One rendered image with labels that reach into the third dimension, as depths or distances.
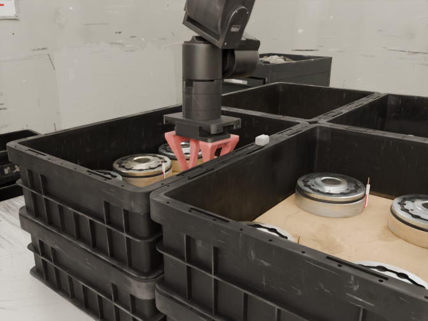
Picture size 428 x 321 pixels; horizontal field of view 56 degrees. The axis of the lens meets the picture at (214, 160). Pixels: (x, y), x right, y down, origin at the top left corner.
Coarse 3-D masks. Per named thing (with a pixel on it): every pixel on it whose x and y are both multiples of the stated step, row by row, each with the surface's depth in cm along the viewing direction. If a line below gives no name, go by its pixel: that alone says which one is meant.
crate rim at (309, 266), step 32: (320, 128) 69; (224, 160) 52; (160, 192) 42; (192, 224) 38; (224, 224) 35; (256, 256) 34; (288, 256) 32; (320, 256) 31; (320, 288) 31; (352, 288) 29; (384, 288) 27; (416, 288) 27; (416, 320) 27
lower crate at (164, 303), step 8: (160, 296) 44; (168, 296) 43; (160, 304) 44; (168, 304) 43; (176, 304) 42; (184, 304) 42; (168, 312) 44; (176, 312) 43; (184, 312) 42; (192, 312) 41; (168, 320) 46; (176, 320) 43; (184, 320) 42; (192, 320) 41; (200, 320) 41; (208, 320) 40
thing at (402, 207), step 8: (400, 200) 57; (408, 200) 57; (416, 200) 57; (392, 208) 55; (400, 208) 54; (408, 208) 54; (400, 216) 53; (408, 216) 52; (416, 216) 52; (424, 216) 52; (416, 224) 51; (424, 224) 50
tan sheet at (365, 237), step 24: (264, 216) 59; (288, 216) 59; (312, 216) 59; (360, 216) 59; (384, 216) 59; (312, 240) 52; (336, 240) 52; (360, 240) 52; (384, 240) 52; (408, 264) 47
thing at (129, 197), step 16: (144, 112) 79; (160, 112) 81; (224, 112) 81; (240, 112) 79; (80, 128) 67; (16, 144) 58; (16, 160) 57; (32, 160) 54; (48, 160) 52; (64, 160) 52; (208, 160) 52; (48, 176) 53; (64, 176) 50; (80, 176) 48; (96, 176) 46; (176, 176) 46; (96, 192) 46; (112, 192) 44; (128, 192) 43; (144, 192) 42; (128, 208) 43; (144, 208) 43
